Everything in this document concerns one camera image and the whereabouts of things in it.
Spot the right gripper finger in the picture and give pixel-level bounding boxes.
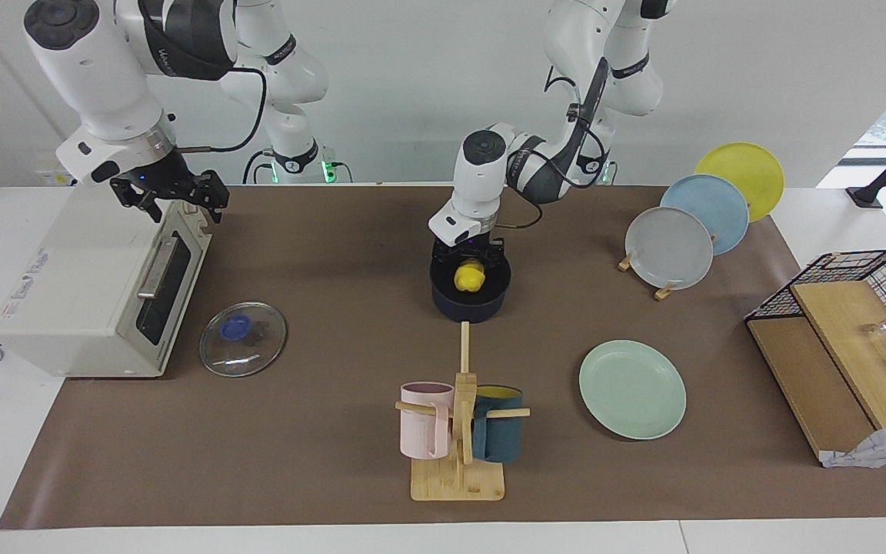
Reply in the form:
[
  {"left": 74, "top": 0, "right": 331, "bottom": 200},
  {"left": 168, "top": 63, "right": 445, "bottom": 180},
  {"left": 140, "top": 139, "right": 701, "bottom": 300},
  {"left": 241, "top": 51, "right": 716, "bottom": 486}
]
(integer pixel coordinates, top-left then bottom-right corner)
[
  {"left": 110, "top": 181, "right": 163, "bottom": 224},
  {"left": 195, "top": 171, "right": 230, "bottom": 224}
]

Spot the yellow potato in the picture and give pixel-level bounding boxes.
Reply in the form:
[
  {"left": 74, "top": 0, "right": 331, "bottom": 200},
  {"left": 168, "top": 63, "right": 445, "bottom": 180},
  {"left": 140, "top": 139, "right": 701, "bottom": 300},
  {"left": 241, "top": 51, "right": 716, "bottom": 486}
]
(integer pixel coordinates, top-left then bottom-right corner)
[{"left": 454, "top": 259, "right": 488, "bottom": 294}]

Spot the glass lid with blue knob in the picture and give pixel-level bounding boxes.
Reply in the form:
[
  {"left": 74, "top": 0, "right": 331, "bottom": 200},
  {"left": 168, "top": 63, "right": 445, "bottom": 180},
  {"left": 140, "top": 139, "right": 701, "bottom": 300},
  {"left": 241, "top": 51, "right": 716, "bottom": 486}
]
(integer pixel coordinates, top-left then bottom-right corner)
[{"left": 198, "top": 301, "right": 288, "bottom": 379}]

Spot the wooden plate rack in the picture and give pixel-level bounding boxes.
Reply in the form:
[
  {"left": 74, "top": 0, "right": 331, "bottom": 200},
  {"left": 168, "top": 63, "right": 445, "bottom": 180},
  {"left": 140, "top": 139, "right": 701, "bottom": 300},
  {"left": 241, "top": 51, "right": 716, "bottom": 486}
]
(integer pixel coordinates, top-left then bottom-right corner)
[{"left": 617, "top": 250, "right": 678, "bottom": 302}]

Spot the grey plate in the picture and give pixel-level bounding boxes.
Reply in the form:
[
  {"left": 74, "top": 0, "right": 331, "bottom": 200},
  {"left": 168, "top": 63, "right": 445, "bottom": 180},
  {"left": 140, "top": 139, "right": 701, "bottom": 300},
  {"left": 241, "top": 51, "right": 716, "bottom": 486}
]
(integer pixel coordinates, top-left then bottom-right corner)
[{"left": 625, "top": 206, "right": 714, "bottom": 290}]

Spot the pale green plate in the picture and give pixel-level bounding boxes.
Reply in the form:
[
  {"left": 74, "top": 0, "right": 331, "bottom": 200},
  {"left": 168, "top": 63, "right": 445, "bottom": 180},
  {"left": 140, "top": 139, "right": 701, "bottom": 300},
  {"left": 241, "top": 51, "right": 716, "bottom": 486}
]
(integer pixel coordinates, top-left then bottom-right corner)
[{"left": 578, "top": 339, "right": 688, "bottom": 441}]

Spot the light blue plate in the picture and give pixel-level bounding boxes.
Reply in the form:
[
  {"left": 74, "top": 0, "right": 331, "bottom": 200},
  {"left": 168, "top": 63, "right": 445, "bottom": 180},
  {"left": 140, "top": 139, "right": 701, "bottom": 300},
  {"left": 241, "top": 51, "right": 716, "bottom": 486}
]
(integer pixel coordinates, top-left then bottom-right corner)
[{"left": 659, "top": 174, "right": 751, "bottom": 256}]

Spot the yellow plate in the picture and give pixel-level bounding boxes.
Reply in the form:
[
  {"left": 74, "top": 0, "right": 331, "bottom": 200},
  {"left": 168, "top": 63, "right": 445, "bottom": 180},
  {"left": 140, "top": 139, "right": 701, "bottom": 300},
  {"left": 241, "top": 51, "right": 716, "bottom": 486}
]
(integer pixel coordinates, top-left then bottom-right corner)
[{"left": 694, "top": 142, "right": 786, "bottom": 224}]

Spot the beige toaster oven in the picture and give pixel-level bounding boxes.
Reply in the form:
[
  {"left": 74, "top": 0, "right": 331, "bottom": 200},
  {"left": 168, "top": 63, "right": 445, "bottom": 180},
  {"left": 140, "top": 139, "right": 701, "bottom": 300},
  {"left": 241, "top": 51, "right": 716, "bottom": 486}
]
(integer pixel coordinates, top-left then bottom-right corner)
[{"left": 0, "top": 185, "right": 213, "bottom": 379}]

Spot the pink mug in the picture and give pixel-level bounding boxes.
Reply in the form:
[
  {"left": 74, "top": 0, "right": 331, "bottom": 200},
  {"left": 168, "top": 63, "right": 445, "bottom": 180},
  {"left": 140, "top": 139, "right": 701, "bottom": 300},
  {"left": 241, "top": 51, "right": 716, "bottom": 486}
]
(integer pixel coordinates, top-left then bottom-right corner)
[{"left": 400, "top": 382, "right": 455, "bottom": 460}]

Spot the dark teal mug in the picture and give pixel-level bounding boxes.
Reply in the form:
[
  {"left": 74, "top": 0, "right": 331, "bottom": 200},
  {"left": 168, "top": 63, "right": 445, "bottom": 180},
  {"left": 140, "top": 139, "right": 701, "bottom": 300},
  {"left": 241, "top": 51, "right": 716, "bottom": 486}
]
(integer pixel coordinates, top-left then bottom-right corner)
[{"left": 471, "top": 385, "right": 525, "bottom": 463}]

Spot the brown table mat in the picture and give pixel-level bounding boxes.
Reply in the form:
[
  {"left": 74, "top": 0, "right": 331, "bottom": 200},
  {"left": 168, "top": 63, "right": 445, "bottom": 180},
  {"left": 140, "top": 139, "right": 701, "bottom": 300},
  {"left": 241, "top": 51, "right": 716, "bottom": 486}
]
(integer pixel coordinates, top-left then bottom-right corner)
[{"left": 0, "top": 185, "right": 886, "bottom": 530}]

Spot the wooden mug tree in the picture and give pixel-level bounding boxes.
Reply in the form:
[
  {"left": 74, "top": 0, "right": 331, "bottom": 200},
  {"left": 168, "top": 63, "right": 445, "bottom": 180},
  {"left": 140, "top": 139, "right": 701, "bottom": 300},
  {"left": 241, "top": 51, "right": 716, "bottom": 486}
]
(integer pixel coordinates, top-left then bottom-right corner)
[{"left": 395, "top": 322, "right": 531, "bottom": 502}]

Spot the white patterned paper sheet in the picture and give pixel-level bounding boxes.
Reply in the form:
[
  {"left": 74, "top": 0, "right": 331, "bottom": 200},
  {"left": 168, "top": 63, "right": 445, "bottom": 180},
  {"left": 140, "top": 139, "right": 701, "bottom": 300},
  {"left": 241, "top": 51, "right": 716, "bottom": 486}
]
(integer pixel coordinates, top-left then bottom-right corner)
[{"left": 820, "top": 418, "right": 886, "bottom": 469}]

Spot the dark pot with purple handle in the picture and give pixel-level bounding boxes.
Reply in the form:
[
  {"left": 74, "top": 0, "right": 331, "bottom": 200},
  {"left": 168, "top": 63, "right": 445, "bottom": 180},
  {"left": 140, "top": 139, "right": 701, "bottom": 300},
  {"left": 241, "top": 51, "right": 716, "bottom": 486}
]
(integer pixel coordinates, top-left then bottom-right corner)
[{"left": 429, "top": 254, "right": 512, "bottom": 323}]

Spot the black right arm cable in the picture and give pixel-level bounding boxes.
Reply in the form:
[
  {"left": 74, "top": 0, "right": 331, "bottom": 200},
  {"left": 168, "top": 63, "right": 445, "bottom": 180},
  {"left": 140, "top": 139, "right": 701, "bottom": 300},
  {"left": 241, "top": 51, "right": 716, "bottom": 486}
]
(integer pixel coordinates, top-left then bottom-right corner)
[{"left": 178, "top": 68, "right": 268, "bottom": 155}]

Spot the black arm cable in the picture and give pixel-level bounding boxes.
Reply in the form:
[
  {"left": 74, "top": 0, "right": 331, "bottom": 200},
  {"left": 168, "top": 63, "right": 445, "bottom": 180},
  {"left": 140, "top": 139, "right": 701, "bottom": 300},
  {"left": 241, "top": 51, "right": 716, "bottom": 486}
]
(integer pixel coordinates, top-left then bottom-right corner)
[
  {"left": 489, "top": 58, "right": 621, "bottom": 232},
  {"left": 178, "top": 68, "right": 268, "bottom": 155}
]

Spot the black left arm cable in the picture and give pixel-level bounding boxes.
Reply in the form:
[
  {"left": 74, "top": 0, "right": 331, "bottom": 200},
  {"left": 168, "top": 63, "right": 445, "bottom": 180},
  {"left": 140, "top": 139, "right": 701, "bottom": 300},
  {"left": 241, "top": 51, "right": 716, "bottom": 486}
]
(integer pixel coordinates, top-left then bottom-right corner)
[{"left": 489, "top": 58, "right": 621, "bottom": 232}]

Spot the wooden shelf with wire basket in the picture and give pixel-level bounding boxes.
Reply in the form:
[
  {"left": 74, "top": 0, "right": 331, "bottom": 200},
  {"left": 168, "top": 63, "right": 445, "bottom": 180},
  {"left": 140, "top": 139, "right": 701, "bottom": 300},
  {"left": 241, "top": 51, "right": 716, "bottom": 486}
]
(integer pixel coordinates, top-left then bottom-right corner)
[{"left": 744, "top": 248, "right": 886, "bottom": 462}]

